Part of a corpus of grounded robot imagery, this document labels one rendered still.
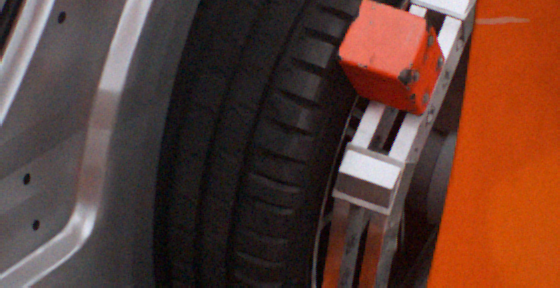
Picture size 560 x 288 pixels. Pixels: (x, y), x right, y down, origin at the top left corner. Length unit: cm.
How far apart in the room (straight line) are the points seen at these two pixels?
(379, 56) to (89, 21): 27
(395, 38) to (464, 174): 34
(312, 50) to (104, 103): 21
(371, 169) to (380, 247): 8
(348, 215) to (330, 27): 19
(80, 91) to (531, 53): 48
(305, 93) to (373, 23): 10
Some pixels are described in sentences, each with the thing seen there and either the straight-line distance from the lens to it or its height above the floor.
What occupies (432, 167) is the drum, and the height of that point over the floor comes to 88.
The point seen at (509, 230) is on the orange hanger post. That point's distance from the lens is 71.
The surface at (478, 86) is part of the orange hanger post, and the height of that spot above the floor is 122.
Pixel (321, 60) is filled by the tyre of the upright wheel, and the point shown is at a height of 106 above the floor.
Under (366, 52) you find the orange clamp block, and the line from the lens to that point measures 102.
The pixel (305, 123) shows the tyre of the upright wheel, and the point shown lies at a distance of 106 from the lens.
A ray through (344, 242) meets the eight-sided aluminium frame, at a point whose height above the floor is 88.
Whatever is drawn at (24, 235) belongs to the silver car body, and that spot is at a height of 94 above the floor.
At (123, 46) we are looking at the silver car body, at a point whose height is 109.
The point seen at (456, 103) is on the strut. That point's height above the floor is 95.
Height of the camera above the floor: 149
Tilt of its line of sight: 28 degrees down
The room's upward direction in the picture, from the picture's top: 5 degrees clockwise
